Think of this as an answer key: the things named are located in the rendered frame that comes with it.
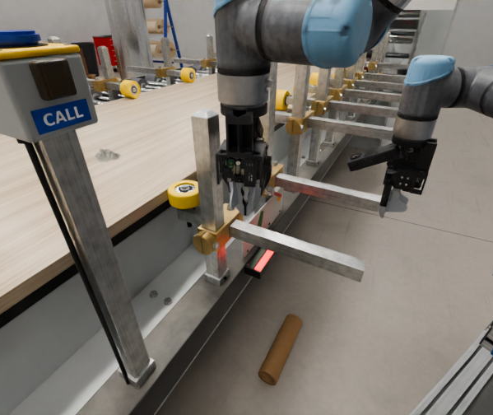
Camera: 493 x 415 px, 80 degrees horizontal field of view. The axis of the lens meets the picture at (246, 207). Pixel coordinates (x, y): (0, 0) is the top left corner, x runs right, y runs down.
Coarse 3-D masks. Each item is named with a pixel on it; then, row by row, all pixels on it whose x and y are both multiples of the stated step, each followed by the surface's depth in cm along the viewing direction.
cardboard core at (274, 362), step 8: (288, 320) 134; (296, 320) 134; (288, 328) 131; (296, 328) 132; (280, 336) 128; (288, 336) 128; (296, 336) 131; (272, 344) 126; (280, 344) 124; (288, 344) 125; (272, 352) 121; (280, 352) 121; (288, 352) 124; (264, 360) 121; (272, 360) 119; (280, 360) 119; (264, 368) 116; (272, 368) 116; (280, 368) 118; (264, 376) 120; (272, 376) 114; (272, 384) 116
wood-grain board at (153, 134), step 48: (144, 96) 147; (192, 96) 147; (0, 144) 93; (96, 144) 93; (144, 144) 93; (192, 144) 93; (0, 192) 68; (96, 192) 68; (144, 192) 68; (0, 240) 53; (48, 240) 53; (0, 288) 44
